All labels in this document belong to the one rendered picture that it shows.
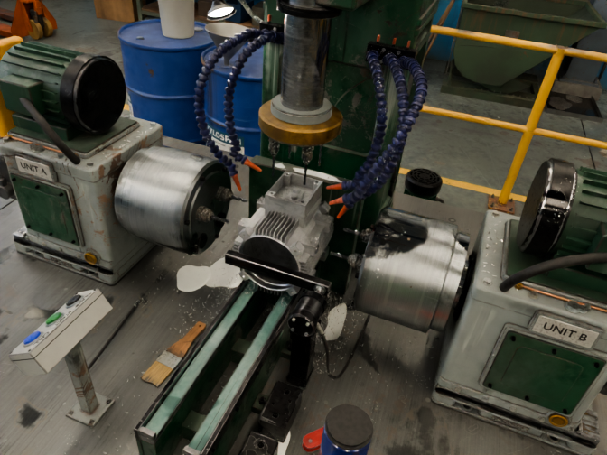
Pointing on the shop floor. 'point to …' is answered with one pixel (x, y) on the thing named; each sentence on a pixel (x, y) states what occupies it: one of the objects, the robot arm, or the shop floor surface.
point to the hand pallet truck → (28, 20)
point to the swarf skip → (585, 13)
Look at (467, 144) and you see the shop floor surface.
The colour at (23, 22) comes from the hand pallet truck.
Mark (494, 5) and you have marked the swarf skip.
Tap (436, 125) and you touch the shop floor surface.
